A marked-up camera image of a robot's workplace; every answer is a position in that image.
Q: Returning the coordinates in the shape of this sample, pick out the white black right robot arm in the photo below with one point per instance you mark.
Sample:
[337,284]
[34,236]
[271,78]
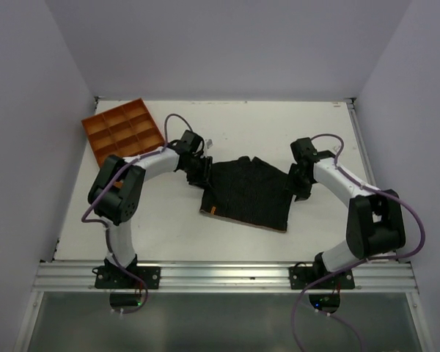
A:
[374,222]

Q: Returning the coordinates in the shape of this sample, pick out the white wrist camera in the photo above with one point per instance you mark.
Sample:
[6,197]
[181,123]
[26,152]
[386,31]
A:
[208,143]
[336,148]

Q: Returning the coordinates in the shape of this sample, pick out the black striped underwear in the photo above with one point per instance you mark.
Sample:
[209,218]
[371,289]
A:
[250,191]

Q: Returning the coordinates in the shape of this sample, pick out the orange compartment tray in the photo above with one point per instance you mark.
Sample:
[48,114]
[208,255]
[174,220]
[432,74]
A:
[125,130]

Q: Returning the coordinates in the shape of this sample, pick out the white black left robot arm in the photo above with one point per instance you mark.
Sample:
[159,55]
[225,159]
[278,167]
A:
[114,196]

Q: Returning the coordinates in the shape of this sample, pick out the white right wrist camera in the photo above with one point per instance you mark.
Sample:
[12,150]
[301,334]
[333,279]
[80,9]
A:
[336,148]

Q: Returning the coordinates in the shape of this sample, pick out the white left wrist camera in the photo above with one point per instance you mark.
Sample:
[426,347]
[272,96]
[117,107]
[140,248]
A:
[208,143]

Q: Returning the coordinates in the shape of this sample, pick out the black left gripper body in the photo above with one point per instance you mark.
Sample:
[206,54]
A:
[198,163]

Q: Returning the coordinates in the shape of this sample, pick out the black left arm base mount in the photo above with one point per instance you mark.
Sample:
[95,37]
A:
[109,276]

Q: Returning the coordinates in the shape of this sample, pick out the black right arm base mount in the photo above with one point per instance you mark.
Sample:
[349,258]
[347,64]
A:
[302,275]

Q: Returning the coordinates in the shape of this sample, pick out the aluminium front rail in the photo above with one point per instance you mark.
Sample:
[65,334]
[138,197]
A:
[210,277]

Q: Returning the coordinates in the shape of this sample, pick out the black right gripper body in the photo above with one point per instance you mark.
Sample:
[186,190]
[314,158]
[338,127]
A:
[297,182]

